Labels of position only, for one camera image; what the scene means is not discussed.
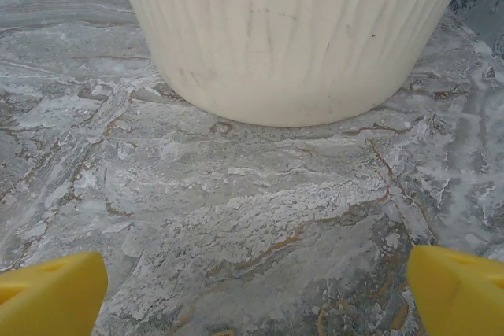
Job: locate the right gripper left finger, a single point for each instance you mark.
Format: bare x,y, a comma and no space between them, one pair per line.
47,296

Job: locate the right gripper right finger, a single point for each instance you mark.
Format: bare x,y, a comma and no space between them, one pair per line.
460,296

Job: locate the white ribbed plastic bin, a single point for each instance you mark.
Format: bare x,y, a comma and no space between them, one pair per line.
291,37

